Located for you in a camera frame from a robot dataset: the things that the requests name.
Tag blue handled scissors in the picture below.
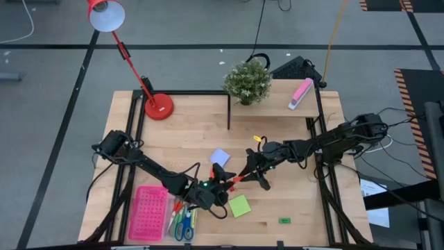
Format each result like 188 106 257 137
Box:
174 210 195 242

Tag green sticky note pad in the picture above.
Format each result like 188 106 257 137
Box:
228 194 253 219

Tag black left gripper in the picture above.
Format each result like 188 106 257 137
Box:
187 162 241 211

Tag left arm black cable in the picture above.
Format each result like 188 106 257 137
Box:
173 161 202 181

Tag white cable loop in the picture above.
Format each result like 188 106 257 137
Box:
364 135 395 153

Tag clear plastic box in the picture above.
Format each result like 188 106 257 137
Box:
162 197 198 243

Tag green potted plant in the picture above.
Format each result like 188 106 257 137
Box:
221 57 273 106

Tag white paper sheet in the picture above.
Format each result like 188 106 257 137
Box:
360 178 391 228

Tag white floor cable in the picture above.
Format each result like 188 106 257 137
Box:
0 0 35 44

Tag pale blue sticky note pad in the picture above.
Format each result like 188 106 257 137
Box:
209 148 232 168

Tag pink stapler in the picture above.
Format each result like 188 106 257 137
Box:
287 77 315 111

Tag pink plastic basket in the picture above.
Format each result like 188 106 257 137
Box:
128 185 170 242

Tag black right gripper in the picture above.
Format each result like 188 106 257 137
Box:
237 140 291 191

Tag grey metal column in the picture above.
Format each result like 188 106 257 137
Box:
425 101 444 250

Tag red eraser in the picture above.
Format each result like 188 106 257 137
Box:
228 175 246 192

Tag black floor cable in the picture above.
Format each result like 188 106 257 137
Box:
255 0 267 56

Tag black metal frame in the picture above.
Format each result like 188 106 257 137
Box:
78 89 374 246

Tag striped black floor mat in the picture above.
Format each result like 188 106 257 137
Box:
394 68 444 181
359 0 444 14

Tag black perforated panel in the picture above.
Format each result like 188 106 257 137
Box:
270 55 323 86

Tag red desk lamp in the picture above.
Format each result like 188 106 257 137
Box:
86 0 175 122

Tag yellow hanging cable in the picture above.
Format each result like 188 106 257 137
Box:
321 0 349 86

